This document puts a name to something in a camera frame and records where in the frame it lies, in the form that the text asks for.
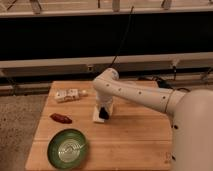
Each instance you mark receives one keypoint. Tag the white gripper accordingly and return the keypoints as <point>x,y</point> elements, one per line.
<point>105,102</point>

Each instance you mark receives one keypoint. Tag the black eraser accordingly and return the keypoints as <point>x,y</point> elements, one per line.
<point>103,114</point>

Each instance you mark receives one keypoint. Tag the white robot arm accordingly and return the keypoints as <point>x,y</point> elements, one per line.
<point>191,116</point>

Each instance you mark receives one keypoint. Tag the white plastic bottle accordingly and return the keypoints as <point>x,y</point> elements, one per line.
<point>65,95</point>

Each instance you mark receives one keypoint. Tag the wooden cutting board table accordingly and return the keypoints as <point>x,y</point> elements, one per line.
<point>135,138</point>

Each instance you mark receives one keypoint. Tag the dark red chili pepper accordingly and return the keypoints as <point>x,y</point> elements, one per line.
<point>61,118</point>

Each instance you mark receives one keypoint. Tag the green glass bowl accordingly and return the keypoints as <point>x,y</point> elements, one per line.
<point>67,149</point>

